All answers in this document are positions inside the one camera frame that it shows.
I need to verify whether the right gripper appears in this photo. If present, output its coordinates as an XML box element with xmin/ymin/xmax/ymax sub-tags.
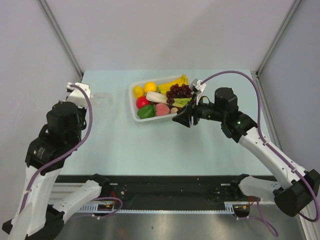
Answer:
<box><xmin>172</xmin><ymin>92</ymin><xmax>225</xmax><ymax>128</ymax></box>

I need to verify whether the white green celery stalk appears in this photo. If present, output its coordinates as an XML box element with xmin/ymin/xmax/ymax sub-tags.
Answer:
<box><xmin>145</xmin><ymin>91</ymin><xmax>191</xmax><ymax>108</ymax></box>

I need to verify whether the purple grape bunch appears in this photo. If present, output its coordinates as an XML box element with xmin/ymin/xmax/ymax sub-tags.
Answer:
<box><xmin>166</xmin><ymin>83</ymin><xmax>193</xmax><ymax>105</ymax></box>

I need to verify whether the clear zip top bag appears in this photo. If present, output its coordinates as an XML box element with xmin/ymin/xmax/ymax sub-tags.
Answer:
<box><xmin>90</xmin><ymin>92</ymin><xmax>113</xmax><ymax>106</ymax></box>

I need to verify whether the pink peach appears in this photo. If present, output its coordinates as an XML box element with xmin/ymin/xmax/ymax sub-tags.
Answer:
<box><xmin>155</xmin><ymin>103</ymin><xmax>170</xmax><ymax>117</ymax></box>

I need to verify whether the yellow banana bunch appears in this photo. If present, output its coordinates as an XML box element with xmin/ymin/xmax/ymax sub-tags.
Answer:
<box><xmin>157</xmin><ymin>74</ymin><xmax>189</xmax><ymax>95</ymax></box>

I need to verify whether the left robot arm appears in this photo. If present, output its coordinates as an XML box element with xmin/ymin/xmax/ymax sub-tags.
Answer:
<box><xmin>2</xmin><ymin>83</ymin><xmax>111</xmax><ymax>240</ymax></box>

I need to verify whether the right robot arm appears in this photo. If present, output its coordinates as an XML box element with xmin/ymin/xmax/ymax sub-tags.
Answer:
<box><xmin>172</xmin><ymin>87</ymin><xmax>320</xmax><ymax>217</ymax></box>

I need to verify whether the beige garlic bulb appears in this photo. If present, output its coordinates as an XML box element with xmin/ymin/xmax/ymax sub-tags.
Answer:
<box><xmin>170</xmin><ymin>107</ymin><xmax>179</xmax><ymax>114</ymax></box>

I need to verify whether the green bell pepper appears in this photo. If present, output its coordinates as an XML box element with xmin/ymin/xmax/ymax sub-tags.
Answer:
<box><xmin>137</xmin><ymin>104</ymin><xmax>156</xmax><ymax>119</ymax></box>

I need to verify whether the yellow orange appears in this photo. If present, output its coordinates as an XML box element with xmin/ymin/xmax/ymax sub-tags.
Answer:
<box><xmin>143</xmin><ymin>81</ymin><xmax>158</xmax><ymax>94</ymax></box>

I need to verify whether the red tomato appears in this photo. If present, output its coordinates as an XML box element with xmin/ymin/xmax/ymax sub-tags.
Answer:
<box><xmin>135</xmin><ymin>96</ymin><xmax>150</xmax><ymax>109</ymax></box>

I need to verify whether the yellow lemon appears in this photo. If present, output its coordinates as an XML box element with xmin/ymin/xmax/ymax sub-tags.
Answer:
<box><xmin>133</xmin><ymin>86</ymin><xmax>145</xmax><ymax>99</ymax></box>

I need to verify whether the white plastic basket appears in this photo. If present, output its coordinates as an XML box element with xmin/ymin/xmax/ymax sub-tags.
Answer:
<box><xmin>128</xmin><ymin>76</ymin><xmax>189</xmax><ymax>123</ymax></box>

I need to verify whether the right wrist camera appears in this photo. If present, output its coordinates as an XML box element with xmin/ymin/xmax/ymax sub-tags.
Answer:
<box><xmin>189</xmin><ymin>79</ymin><xmax>207</xmax><ymax>105</ymax></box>

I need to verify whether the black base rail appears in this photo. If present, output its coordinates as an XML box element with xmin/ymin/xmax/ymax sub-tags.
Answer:
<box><xmin>57</xmin><ymin>173</ymin><xmax>257</xmax><ymax>211</ymax></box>

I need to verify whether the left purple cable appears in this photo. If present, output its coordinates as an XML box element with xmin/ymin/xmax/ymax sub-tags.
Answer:
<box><xmin>19</xmin><ymin>84</ymin><xmax>94</xmax><ymax>213</ymax></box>

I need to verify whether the purple cable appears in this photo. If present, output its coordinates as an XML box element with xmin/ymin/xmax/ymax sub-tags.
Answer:
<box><xmin>201</xmin><ymin>70</ymin><xmax>320</xmax><ymax>223</ymax></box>
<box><xmin>19</xmin><ymin>84</ymin><xmax>94</xmax><ymax>213</ymax></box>

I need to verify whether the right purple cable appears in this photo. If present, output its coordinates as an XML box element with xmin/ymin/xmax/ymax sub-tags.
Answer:
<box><xmin>201</xmin><ymin>70</ymin><xmax>320</xmax><ymax>223</ymax></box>

